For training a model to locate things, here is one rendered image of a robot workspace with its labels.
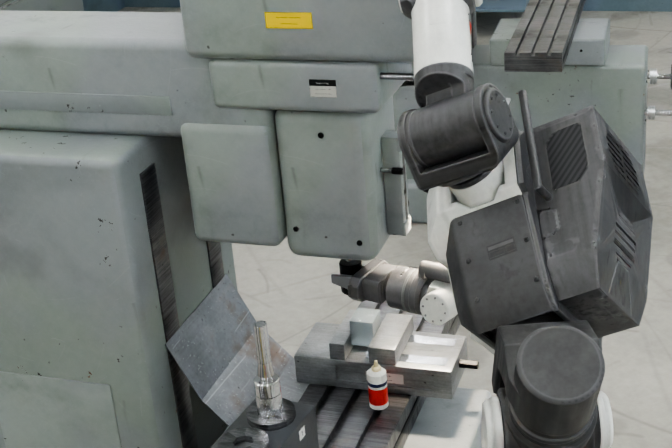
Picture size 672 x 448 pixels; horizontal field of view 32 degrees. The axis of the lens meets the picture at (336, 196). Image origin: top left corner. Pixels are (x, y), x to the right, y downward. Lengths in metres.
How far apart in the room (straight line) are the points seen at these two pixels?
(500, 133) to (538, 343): 0.32
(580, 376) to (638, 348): 3.02
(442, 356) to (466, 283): 0.79
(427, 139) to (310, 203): 0.61
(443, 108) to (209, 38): 0.63
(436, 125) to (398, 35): 0.39
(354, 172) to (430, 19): 0.51
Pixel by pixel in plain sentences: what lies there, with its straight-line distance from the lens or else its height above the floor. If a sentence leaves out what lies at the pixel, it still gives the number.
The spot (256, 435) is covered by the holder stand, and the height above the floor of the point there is 1.16.
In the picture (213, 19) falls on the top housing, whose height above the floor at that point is 1.81.
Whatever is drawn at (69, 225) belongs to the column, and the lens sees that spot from 2.40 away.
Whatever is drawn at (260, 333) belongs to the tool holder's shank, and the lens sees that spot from 2.09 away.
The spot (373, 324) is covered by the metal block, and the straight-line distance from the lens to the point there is 2.55.
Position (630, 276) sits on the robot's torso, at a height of 1.52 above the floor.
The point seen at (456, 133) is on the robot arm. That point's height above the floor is 1.75.
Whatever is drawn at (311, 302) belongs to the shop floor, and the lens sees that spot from 4.95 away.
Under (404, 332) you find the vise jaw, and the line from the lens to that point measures 2.57.
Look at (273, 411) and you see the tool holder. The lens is 2.16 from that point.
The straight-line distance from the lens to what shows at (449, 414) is 2.63.
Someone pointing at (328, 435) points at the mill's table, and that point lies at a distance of 2.46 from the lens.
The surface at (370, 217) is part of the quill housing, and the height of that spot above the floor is 1.41.
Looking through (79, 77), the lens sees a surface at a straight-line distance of 2.40.
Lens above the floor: 2.36
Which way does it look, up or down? 24 degrees down
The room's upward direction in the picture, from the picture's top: 5 degrees counter-clockwise
